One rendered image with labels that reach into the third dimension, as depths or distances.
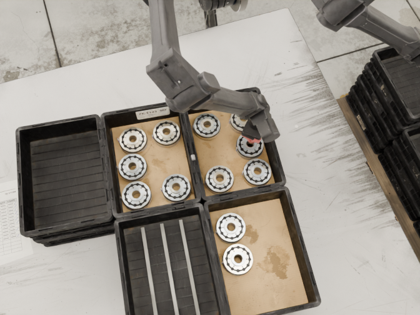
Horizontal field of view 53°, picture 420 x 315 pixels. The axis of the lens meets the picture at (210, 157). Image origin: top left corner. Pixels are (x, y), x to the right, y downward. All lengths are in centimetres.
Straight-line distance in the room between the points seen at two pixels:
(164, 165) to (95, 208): 29
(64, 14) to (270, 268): 228
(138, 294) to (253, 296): 38
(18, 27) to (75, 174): 173
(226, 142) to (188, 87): 72
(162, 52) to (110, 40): 204
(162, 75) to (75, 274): 97
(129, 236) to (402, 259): 102
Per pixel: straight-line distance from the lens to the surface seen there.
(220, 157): 158
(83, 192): 159
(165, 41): 94
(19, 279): 173
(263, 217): 153
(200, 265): 148
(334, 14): 101
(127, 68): 195
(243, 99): 118
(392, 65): 241
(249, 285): 148
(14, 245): 176
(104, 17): 307
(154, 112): 159
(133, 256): 150
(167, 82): 91
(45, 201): 162
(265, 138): 130
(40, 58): 298
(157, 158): 159
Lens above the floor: 230
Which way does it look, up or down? 68 degrees down
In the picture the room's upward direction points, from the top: 4 degrees clockwise
